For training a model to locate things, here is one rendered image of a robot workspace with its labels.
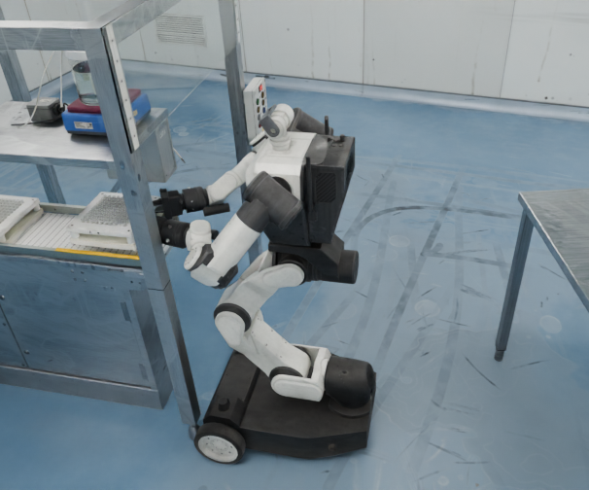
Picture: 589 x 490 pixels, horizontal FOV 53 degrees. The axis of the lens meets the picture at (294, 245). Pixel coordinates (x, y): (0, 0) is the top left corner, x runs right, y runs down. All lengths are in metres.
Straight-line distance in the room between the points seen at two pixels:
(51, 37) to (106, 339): 1.25
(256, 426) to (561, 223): 1.34
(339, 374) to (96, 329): 0.97
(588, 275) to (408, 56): 3.58
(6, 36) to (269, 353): 1.35
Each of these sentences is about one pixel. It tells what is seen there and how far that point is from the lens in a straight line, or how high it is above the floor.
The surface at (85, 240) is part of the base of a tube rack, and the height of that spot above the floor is 0.92.
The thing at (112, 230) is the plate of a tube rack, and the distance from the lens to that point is 2.06.
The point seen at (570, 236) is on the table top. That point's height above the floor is 0.86.
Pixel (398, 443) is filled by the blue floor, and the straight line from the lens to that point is 2.52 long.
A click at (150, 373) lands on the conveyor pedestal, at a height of 0.25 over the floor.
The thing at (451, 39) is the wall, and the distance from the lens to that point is 5.18.
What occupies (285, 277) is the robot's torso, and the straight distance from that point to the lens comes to 1.94.
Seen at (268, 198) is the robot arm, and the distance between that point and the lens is 1.57.
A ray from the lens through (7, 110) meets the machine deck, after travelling 2.30.
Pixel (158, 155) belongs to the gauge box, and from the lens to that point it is 2.03.
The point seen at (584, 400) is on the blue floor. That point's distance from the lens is 2.84.
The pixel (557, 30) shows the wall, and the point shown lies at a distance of 5.08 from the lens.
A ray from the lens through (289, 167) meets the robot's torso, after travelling 1.68.
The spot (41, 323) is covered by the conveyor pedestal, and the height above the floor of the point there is 0.45.
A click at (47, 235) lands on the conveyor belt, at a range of 2.36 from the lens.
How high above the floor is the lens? 2.05
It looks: 36 degrees down
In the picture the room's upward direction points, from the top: 4 degrees counter-clockwise
